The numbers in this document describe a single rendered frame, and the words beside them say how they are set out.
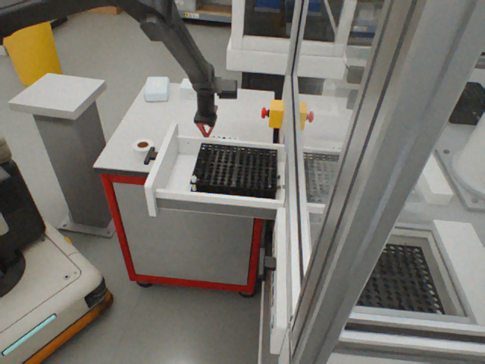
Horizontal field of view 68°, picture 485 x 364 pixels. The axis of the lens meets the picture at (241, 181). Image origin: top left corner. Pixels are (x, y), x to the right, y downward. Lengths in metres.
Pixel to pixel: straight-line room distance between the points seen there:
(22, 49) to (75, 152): 1.85
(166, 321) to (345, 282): 1.38
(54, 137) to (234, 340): 1.17
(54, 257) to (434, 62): 1.57
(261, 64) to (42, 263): 1.24
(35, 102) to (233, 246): 0.98
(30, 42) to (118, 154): 2.28
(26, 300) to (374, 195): 1.43
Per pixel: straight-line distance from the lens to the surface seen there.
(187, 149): 1.11
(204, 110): 1.15
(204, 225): 1.34
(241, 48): 1.67
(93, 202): 1.95
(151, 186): 0.88
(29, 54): 3.50
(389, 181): 0.29
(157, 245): 1.49
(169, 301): 1.76
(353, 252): 0.34
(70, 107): 1.60
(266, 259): 0.75
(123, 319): 1.75
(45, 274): 1.63
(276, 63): 1.69
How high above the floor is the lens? 1.51
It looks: 41 degrees down
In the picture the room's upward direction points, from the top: 4 degrees clockwise
